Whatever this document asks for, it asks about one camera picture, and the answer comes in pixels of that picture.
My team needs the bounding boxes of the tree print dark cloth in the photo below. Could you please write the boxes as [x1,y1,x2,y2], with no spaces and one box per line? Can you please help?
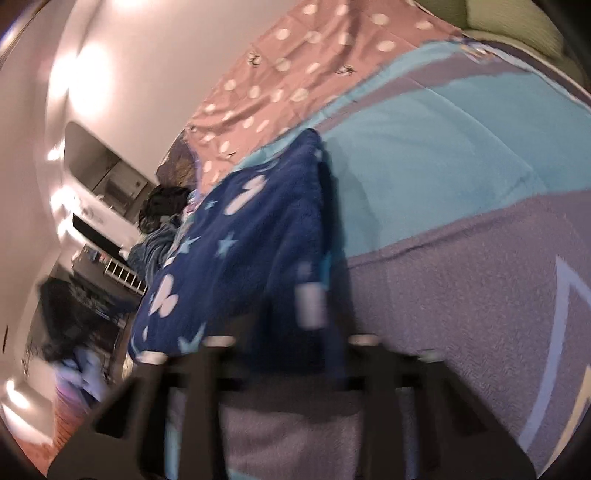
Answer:
[154,127,204,195]

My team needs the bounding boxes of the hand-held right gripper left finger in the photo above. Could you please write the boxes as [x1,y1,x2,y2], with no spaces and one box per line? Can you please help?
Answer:
[51,335,245,480]

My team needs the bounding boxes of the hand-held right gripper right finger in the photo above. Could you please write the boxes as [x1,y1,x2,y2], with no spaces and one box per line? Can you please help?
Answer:
[346,335,536,480]

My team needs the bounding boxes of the mirror cabinet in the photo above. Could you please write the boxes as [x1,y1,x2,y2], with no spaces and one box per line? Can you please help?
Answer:
[65,122,155,204]

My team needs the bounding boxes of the white shelf rack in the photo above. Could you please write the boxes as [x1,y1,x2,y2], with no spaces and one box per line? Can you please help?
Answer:
[104,258,148,294]

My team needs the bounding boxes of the teal blanket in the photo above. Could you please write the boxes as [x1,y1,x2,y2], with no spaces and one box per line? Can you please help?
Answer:
[127,222,185,287]

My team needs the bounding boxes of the pink polka dot sheet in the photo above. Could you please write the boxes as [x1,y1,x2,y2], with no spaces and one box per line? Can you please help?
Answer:
[185,0,462,195]

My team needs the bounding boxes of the blue and purple bedspread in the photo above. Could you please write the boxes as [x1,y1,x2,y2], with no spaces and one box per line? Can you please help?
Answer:
[166,39,591,480]

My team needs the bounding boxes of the dark clothes pile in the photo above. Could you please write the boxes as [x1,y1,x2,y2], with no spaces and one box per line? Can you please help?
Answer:
[139,185,192,234]

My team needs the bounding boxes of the navy fleece star print robe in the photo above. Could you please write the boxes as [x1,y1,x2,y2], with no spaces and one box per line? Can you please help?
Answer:
[127,128,352,374]

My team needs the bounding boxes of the large green pillow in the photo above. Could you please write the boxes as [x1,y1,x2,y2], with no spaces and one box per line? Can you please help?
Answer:
[464,0,566,49]

